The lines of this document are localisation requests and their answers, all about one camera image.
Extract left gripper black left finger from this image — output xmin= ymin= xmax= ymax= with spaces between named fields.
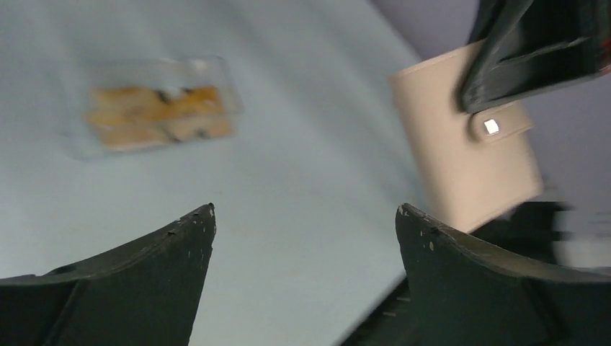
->
xmin=1 ymin=203 xmax=216 ymax=345

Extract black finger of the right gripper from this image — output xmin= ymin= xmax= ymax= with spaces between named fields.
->
xmin=459 ymin=0 xmax=610 ymax=114

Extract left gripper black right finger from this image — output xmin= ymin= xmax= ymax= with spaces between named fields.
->
xmin=396 ymin=203 xmax=610 ymax=345

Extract orange credit cards stack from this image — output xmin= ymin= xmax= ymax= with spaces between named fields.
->
xmin=84 ymin=85 xmax=233 ymax=151

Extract clear plastic card box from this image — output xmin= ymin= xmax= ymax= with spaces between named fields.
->
xmin=61 ymin=55 xmax=244 ymax=159

